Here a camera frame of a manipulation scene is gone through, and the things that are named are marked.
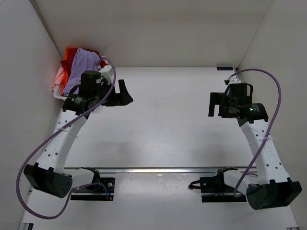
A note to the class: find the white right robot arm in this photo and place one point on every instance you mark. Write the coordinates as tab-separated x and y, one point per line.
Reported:
273	186

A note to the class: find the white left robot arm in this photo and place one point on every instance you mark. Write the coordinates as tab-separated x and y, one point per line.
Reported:
94	89

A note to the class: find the white plastic basket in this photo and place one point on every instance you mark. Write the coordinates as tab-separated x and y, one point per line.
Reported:
104	67

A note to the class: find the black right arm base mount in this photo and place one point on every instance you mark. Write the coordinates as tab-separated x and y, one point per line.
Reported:
214	190

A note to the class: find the pink t shirt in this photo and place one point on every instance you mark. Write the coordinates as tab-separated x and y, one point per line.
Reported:
58	78

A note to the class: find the purple t shirt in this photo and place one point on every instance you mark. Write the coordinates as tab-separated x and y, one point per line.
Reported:
82	60

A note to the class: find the dark red t shirt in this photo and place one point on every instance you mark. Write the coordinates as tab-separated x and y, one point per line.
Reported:
68	60

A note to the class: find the aluminium rail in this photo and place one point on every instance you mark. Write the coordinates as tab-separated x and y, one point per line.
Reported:
159	170

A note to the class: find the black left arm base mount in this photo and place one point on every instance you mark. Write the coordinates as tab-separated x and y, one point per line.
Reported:
89	185

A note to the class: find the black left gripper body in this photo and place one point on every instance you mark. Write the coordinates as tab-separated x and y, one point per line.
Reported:
103	88

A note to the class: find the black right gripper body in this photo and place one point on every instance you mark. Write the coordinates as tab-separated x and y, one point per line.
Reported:
225	110

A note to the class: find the dark label on table edge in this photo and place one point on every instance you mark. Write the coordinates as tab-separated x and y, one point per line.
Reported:
224	68

